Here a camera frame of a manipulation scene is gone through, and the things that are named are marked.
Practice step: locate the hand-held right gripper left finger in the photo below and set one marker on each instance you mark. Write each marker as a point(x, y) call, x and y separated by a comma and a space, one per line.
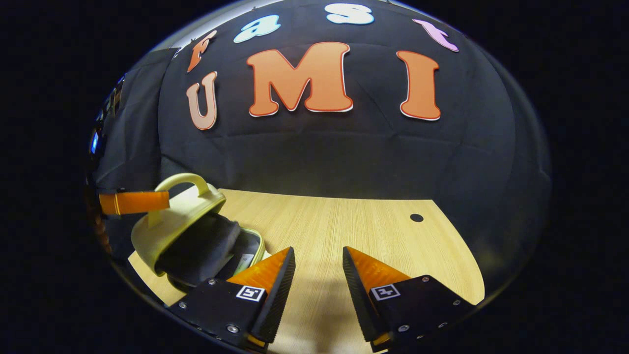
point(280, 300)

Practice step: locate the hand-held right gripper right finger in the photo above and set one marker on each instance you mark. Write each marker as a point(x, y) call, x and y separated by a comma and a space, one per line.
point(358, 300)

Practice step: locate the black backdrop cloth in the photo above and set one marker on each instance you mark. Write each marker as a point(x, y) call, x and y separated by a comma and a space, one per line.
point(344, 157)

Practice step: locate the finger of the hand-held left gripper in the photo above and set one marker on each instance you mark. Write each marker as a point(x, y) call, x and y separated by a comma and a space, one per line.
point(137, 202)

